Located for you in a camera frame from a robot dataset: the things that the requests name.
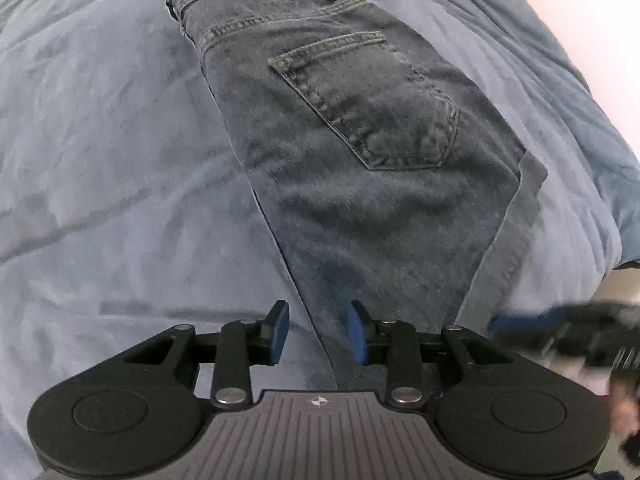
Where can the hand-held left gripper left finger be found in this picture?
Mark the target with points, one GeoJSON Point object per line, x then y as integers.
{"type": "Point", "coordinates": [279, 332]}

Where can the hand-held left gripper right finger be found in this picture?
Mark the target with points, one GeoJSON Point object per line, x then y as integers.
{"type": "Point", "coordinates": [357, 332]}

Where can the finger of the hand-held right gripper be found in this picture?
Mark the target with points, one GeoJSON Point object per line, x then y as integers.
{"type": "Point", "coordinates": [525, 325]}

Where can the blue denim jeans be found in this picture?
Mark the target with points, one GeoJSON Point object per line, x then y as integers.
{"type": "Point", "coordinates": [350, 160]}

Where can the person's right hand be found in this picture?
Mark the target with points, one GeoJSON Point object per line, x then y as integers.
{"type": "Point", "coordinates": [625, 410]}

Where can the blue blanket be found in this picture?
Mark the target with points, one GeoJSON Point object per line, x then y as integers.
{"type": "Point", "coordinates": [100, 160]}

